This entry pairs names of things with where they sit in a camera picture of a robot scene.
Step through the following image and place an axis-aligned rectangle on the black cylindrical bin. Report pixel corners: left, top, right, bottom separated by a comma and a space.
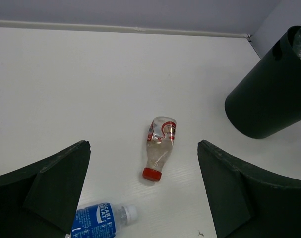
225, 26, 301, 139

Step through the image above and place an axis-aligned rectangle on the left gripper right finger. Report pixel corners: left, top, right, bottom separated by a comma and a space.
197, 140, 301, 238

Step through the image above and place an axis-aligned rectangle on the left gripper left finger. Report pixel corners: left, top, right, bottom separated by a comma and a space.
0, 140, 91, 238

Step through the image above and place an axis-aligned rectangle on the blue label water bottle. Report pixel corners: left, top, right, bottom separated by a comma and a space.
66, 202, 138, 238

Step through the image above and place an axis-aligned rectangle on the red cap bottle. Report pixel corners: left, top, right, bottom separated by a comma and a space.
142, 116, 177, 182

